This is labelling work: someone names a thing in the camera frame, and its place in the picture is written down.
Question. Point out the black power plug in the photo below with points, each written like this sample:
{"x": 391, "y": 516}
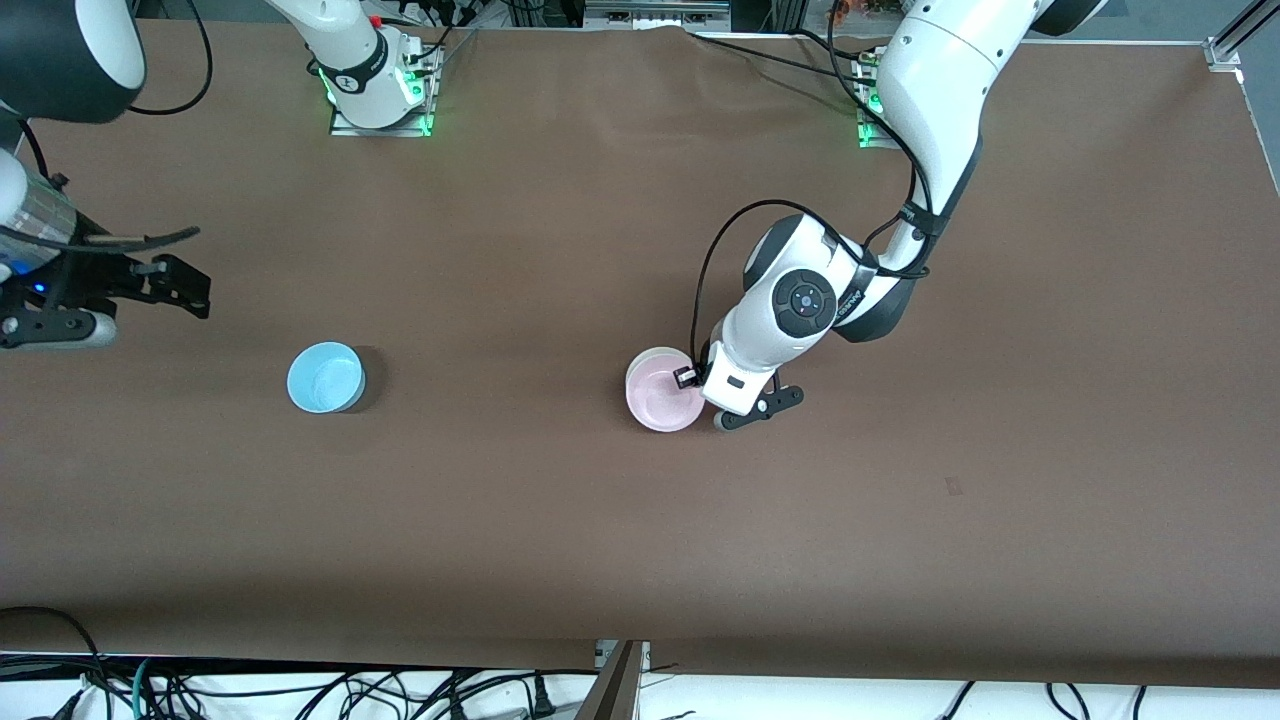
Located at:
{"x": 542, "y": 697}

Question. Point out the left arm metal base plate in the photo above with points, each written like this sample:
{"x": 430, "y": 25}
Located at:
{"x": 872, "y": 142}

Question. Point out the silver pole bracket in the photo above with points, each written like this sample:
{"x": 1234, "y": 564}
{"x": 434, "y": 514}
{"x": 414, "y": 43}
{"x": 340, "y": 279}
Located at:
{"x": 603, "y": 652}

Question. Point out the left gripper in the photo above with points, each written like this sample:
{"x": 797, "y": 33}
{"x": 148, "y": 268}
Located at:
{"x": 689, "y": 377}

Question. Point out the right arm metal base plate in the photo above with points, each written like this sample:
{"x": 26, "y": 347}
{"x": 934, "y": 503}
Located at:
{"x": 380, "y": 131}

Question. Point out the light blue bowl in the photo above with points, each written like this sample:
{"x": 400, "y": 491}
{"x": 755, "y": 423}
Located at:
{"x": 322, "y": 380}

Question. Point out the white bowl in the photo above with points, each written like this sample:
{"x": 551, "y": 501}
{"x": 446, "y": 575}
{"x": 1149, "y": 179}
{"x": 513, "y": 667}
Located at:
{"x": 660, "y": 350}

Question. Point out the brown table cover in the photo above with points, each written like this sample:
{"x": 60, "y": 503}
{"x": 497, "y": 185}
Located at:
{"x": 600, "y": 250}

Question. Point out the silver corner bracket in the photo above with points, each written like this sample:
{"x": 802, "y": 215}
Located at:
{"x": 1222, "y": 52}

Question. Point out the dark support pole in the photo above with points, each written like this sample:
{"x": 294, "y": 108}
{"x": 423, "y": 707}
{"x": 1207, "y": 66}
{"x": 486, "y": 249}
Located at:
{"x": 612, "y": 690}

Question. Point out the aluminium frame rail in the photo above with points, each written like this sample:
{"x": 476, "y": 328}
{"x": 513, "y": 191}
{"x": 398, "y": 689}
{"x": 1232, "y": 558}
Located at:
{"x": 1250, "y": 20}

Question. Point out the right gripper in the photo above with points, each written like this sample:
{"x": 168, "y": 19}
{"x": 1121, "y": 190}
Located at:
{"x": 88, "y": 283}

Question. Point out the pink bowl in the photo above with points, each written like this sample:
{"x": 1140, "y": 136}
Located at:
{"x": 660, "y": 395}

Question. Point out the aluminium background frame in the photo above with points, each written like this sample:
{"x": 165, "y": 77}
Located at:
{"x": 650, "y": 15}

